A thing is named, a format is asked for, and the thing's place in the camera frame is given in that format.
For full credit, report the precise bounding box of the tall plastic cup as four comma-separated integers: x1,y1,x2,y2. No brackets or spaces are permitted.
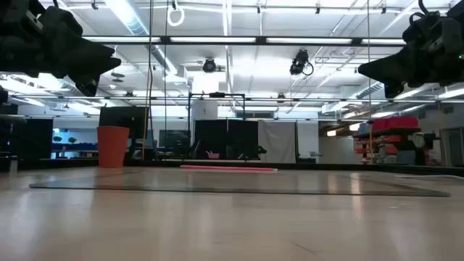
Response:
96,125,131,169

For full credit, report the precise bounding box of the grey door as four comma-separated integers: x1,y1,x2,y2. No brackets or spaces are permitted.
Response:
439,126,464,167

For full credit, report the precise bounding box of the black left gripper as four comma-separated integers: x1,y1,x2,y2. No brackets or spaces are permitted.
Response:
0,0,123,97

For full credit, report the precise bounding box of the large black monitor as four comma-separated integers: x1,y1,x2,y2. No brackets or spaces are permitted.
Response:
98,105,149,139

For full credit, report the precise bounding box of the small black monitor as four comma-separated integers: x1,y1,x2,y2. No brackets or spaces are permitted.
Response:
158,128,192,149

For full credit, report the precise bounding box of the black overhead camera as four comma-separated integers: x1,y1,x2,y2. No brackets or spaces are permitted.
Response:
289,49,315,78

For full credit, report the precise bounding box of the long horizontal metal rail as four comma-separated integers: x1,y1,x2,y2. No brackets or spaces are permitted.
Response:
10,94,464,104

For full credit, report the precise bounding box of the black partition panel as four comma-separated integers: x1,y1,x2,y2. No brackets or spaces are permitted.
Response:
194,119,228,160
227,119,260,160

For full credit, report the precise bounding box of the white hanging ring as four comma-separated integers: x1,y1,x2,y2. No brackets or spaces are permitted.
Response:
166,4,186,28

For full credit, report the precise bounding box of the thin hanging cable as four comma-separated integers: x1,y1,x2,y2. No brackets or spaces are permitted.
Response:
366,0,372,120

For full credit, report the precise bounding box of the red storage bin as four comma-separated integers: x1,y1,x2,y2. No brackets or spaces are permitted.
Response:
372,115,421,133

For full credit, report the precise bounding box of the black hanging cable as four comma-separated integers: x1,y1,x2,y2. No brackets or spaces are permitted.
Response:
146,0,155,161
163,0,170,160

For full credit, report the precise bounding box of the overhead LED light bar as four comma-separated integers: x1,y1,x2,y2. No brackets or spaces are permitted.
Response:
81,34,407,47

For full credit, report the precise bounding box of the black storage shelf rack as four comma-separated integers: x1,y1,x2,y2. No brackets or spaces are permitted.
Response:
352,126,440,167

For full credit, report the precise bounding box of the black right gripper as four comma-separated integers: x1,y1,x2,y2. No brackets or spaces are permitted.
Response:
357,0,464,99

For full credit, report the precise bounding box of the black rectangular tube frame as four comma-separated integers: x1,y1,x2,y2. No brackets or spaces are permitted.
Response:
186,92,247,161

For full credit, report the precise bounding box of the dark table edge rail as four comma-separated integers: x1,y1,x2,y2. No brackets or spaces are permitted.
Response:
0,157,464,178

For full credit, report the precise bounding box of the long pink rod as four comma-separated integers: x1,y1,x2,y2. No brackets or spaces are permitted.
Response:
180,165,278,173

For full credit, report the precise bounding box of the silver ventilation duct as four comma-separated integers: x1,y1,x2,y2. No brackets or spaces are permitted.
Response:
104,0,179,75

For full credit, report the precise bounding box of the black cabinet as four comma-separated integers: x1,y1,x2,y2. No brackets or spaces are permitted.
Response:
0,117,54,171

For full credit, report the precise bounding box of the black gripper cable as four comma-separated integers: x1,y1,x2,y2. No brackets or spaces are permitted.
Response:
408,0,438,25

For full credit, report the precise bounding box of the white hanging cloth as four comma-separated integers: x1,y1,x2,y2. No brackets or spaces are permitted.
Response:
257,120,298,165

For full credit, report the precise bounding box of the round black ceiling fixture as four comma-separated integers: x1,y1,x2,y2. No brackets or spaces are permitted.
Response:
201,57,218,75

